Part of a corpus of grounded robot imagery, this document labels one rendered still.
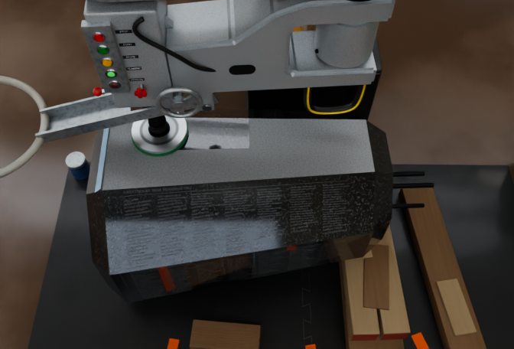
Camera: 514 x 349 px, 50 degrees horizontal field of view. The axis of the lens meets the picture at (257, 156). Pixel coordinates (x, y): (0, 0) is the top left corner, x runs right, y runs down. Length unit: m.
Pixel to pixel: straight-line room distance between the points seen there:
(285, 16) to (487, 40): 2.46
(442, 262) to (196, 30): 1.69
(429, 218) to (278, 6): 1.62
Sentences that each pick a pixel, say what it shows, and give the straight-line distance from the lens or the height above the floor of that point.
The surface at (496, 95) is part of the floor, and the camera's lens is 3.61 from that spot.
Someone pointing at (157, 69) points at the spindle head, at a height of 1.31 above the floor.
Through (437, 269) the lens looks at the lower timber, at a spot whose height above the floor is 0.09.
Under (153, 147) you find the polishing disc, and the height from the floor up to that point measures 0.85.
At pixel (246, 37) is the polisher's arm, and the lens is 1.64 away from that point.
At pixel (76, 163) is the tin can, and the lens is 3.01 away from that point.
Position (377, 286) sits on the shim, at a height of 0.22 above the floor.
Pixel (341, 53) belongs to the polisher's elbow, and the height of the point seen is 1.31.
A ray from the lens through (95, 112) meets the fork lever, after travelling 2.14.
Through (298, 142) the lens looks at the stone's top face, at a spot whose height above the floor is 0.82.
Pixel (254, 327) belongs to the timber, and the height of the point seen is 0.13.
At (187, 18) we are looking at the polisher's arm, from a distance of 1.75.
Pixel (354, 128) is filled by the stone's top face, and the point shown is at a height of 0.82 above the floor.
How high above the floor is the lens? 2.58
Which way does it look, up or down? 57 degrees down
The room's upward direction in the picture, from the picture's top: straight up
